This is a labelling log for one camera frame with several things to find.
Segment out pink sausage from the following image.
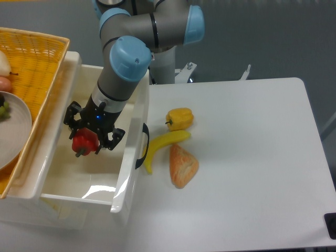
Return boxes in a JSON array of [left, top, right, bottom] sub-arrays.
[[0, 76, 13, 92]]

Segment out white open upper drawer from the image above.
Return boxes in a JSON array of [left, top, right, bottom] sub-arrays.
[[39, 64, 150, 214]]

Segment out black drawer handle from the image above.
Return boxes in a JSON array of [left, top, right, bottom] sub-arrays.
[[135, 123, 150, 170]]

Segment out yellow woven basket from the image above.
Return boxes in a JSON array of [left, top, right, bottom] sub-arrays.
[[1, 27, 70, 199]]

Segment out yellow banana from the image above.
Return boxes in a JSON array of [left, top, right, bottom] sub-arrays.
[[143, 130, 191, 175]]

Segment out green grapes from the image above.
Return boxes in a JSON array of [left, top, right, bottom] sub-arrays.
[[0, 101, 11, 119]]

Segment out red bell pepper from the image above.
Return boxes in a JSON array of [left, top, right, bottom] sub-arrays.
[[72, 128, 99, 157]]

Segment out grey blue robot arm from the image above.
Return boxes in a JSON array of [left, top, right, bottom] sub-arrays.
[[64, 1, 205, 156]]

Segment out yellow bell pepper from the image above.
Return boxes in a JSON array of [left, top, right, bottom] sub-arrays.
[[165, 108, 194, 131]]

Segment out white table bracket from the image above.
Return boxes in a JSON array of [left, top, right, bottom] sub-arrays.
[[240, 64, 251, 81]]

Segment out white pear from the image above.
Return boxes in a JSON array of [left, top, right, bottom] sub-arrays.
[[0, 51, 18, 77]]

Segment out grey plate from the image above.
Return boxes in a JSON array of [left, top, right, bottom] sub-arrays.
[[1, 91, 32, 169]]

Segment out black corner object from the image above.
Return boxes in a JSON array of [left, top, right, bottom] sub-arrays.
[[324, 213, 336, 240]]

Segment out orange bread piece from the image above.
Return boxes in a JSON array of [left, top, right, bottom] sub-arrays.
[[170, 144, 199, 188]]

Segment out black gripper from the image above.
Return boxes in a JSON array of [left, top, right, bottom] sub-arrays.
[[64, 96, 125, 154]]

